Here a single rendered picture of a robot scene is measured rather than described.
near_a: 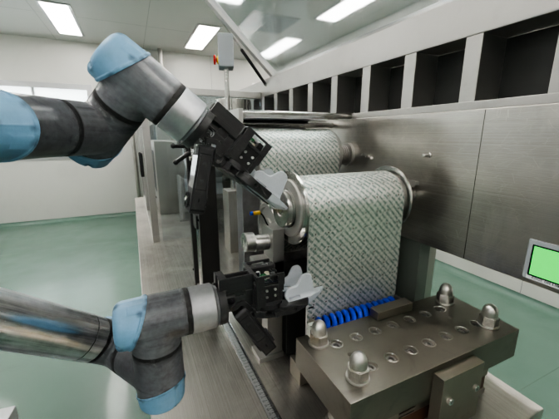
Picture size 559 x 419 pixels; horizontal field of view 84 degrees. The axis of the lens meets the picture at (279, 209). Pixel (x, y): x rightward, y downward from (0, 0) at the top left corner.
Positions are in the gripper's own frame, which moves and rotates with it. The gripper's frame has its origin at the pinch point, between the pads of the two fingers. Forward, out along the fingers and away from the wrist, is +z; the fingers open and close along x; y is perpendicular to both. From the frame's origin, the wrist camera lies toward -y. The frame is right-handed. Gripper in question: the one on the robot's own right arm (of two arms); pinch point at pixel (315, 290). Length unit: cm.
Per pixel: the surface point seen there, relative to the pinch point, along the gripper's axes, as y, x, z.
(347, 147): 26.6, 29.2, 28.3
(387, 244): 7.0, -0.3, 17.7
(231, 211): -1, 74, 5
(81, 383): -109, 137, -70
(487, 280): -104, 112, 263
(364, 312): -5.5, -3.3, 10.0
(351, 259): 5.2, -0.3, 8.2
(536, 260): 9.6, -22.1, 29.3
